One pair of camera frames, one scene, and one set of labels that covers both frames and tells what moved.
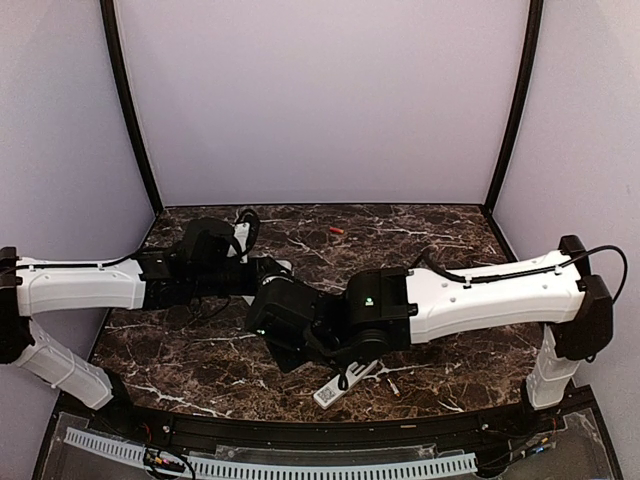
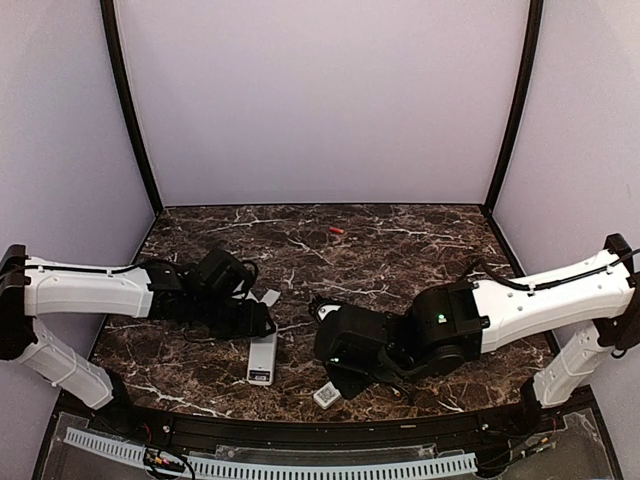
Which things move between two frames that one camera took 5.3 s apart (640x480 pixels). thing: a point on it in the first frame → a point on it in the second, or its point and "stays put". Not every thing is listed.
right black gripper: (285, 360) → (344, 382)
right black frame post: (525, 82) stays put
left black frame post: (115, 60) stays put
